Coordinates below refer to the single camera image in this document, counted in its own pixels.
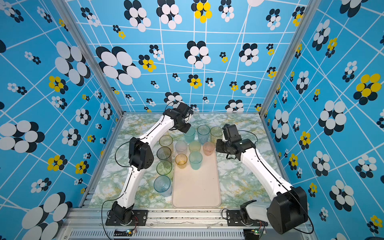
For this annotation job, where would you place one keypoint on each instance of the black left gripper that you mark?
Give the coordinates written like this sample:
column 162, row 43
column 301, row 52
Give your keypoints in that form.
column 187, row 126

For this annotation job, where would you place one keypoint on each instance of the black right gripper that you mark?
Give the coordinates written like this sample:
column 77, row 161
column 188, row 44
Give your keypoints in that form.
column 219, row 146

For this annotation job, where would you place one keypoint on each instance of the yellow clear tall glass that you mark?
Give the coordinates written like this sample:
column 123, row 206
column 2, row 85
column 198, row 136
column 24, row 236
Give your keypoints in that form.
column 216, row 134

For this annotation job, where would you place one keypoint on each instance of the pink textured cup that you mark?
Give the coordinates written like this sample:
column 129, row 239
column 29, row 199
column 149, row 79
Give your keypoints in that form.
column 208, row 148

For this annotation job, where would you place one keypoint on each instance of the clear frosted textured cup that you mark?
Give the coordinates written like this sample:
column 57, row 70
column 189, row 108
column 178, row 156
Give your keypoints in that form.
column 181, row 147

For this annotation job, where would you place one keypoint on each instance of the light green textured cup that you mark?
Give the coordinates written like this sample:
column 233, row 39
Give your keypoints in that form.
column 194, row 146

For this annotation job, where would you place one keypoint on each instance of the teal textured cup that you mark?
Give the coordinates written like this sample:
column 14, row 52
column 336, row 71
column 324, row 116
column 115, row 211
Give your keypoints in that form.
column 196, row 159
column 190, row 135

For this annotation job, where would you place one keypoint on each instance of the grey smoky glass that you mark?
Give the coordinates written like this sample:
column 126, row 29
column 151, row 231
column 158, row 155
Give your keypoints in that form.
column 164, row 154

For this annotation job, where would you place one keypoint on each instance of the amber short glass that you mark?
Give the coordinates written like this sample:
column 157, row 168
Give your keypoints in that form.
column 181, row 161

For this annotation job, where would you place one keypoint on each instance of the green clear glass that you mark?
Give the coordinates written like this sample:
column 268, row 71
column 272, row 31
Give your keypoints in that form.
column 165, row 168

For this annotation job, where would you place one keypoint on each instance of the blue clear glass front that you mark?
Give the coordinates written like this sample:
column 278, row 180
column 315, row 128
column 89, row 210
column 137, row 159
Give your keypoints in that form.
column 163, row 186

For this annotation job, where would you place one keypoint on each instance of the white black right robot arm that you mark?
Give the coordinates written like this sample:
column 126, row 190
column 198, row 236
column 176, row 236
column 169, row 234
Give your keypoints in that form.
column 289, row 206

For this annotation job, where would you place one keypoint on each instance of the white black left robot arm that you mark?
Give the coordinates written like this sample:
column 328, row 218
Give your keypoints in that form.
column 141, row 158

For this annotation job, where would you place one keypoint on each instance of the beige rectangular tray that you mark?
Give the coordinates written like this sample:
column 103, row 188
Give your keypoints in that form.
column 197, row 188

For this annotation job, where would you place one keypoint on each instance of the blue clear tall glass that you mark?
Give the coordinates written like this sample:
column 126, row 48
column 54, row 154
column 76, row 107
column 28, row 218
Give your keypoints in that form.
column 203, row 133

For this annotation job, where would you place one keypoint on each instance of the yellow clear glass left column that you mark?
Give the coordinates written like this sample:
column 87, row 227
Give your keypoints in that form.
column 167, row 141

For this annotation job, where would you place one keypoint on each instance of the small green circuit board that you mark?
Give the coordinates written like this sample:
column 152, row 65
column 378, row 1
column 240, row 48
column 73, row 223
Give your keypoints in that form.
column 124, row 233

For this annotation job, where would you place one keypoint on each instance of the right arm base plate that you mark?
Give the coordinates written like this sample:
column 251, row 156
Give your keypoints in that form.
column 238, row 218

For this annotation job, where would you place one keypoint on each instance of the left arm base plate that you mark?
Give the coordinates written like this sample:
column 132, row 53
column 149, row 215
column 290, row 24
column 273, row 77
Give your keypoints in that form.
column 135, row 218

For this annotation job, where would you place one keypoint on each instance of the aluminium front frame rail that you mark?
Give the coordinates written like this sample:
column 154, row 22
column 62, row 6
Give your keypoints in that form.
column 172, row 224

